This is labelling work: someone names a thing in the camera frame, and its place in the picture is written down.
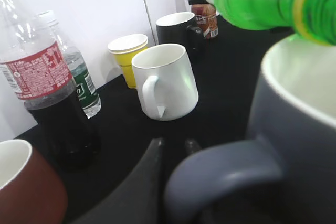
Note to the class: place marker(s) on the brown drink bottle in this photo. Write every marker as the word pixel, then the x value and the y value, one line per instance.
pixel 206 17

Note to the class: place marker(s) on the grey ceramic mug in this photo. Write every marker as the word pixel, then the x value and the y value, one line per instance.
pixel 290 140

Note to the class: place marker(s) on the yellow paper cup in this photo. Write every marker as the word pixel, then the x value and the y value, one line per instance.
pixel 124 49

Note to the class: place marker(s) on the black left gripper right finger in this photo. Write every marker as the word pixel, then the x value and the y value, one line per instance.
pixel 192 147

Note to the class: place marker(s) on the cola bottle red label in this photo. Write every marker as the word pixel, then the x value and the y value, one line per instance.
pixel 35 69

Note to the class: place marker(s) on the white ceramic mug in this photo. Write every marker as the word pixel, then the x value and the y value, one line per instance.
pixel 165 81

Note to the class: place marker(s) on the black ceramic mug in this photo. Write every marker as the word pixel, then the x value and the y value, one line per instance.
pixel 181 28

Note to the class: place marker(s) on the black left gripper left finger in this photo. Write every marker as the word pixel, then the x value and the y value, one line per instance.
pixel 96 197

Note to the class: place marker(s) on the clear water bottle green label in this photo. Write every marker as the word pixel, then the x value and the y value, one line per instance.
pixel 86 91

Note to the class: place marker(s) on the red-brown ceramic mug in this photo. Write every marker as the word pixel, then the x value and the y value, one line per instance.
pixel 31 190

